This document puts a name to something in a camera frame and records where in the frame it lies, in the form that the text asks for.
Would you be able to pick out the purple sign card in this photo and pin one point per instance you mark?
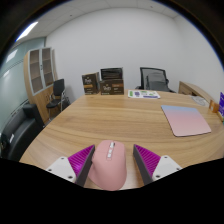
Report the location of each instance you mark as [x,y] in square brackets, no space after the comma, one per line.
[221,104]

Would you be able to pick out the white sheet with green purple prints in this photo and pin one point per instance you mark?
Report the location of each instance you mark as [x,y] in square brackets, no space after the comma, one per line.
[143,94]

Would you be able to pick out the black visitor chair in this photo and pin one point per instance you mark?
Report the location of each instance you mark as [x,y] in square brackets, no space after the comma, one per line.
[58,87]

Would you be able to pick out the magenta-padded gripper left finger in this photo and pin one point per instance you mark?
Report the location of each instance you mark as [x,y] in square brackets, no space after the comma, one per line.
[60,166]

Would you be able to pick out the small orange box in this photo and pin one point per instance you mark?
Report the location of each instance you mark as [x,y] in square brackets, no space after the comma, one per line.
[214,106]

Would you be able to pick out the pink computer mouse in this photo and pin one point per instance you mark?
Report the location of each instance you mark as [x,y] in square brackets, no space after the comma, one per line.
[108,168]

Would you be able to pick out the ceiling light panel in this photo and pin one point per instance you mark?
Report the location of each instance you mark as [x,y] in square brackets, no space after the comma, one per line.
[27,31]

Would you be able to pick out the black mesh office chair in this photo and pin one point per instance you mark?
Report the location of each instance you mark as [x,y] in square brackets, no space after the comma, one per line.
[143,75]

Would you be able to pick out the wooden side desk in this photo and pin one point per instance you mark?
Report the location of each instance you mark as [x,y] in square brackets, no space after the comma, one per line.
[193,90]

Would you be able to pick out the wide brown cardboard box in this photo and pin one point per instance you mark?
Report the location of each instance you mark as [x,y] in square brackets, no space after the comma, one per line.
[111,87]

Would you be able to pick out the grey backpack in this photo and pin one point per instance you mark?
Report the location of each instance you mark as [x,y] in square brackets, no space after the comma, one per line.
[156,81]

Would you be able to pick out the black leather sofa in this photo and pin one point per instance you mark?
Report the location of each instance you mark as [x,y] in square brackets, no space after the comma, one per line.
[20,131]

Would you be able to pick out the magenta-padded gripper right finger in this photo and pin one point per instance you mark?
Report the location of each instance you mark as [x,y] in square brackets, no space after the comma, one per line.
[168,165]

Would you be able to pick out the pink and blue mouse pad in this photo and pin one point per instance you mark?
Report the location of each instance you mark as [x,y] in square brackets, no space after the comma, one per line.
[185,120]

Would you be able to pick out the tall brown cardboard box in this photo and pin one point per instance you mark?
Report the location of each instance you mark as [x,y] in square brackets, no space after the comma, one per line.
[90,84]

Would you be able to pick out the wooden shelf cabinet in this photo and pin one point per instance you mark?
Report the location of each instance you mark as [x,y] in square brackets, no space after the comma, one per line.
[40,100]

